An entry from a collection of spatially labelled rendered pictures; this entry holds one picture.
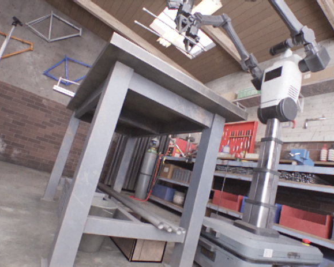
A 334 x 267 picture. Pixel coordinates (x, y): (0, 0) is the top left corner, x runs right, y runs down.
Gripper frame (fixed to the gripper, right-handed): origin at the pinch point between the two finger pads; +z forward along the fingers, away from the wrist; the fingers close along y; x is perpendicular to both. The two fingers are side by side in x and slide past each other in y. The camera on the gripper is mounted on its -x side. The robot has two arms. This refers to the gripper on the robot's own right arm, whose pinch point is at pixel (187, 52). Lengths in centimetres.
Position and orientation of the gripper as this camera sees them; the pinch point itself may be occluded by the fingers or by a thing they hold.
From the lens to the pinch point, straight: 128.6
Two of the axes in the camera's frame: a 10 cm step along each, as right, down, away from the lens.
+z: -2.5, 9.5, -1.9
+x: 8.4, 3.1, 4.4
